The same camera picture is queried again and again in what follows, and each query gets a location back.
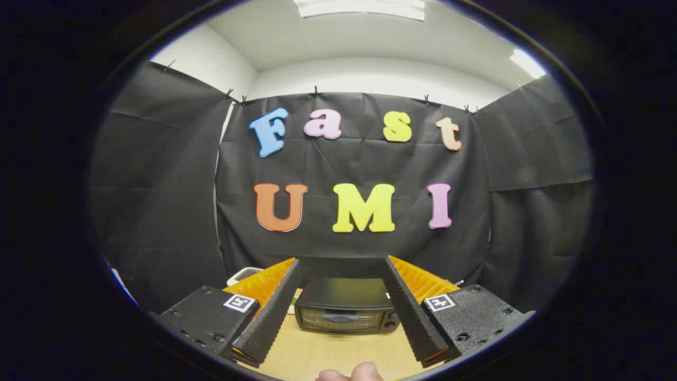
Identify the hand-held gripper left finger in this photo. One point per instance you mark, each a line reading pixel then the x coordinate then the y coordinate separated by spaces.
pixel 267 323

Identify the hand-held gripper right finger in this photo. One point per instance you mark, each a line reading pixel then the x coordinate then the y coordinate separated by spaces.
pixel 415 323

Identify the black toaster oven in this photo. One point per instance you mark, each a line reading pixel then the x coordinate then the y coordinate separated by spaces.
pixel 344 304

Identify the white pop-up toaster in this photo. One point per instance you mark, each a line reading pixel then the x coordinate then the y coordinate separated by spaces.
pixel 244 274

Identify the black backdrop cloth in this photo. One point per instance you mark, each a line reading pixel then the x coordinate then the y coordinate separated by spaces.
pixel 349 169

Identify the small ceiling light panel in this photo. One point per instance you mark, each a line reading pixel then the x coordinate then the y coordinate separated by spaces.
pixel 526 63

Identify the long ceiling light panel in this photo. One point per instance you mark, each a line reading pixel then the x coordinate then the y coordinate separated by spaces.
pixel 362 8

